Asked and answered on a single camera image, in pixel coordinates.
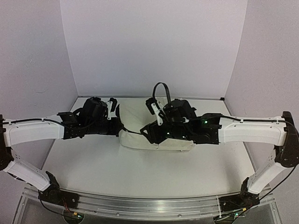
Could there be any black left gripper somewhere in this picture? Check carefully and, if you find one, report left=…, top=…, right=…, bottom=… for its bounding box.
left=85, top=117, right=123, bottom=135

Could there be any beige canvas student bag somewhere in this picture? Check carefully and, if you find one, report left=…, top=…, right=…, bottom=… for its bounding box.
left=115, top=98, right=197, bottom=152

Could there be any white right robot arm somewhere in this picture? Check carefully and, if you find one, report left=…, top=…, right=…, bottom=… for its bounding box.
left=140, top=97, right=299, bottom=211

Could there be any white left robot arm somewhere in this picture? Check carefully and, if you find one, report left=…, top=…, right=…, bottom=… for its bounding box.
left=0, top=97, right=122, bottom=203

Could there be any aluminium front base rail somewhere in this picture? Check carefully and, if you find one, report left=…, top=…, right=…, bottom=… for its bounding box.
left=22, top=179, right=276, bottom=217

